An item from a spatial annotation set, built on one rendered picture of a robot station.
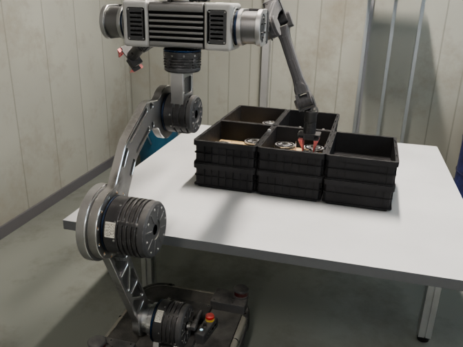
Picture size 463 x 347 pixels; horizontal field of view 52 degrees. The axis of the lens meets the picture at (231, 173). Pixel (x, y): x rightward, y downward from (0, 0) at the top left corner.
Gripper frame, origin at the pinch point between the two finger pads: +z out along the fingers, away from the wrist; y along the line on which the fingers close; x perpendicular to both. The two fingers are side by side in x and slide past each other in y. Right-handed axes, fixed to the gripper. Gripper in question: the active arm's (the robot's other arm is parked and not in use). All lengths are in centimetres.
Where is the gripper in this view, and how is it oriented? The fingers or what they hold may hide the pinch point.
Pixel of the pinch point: (308, 151)
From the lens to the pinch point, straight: 227.3
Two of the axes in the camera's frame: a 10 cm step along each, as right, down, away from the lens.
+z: 0.0, 9.3, 3.7
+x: -2.9, 3.5, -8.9
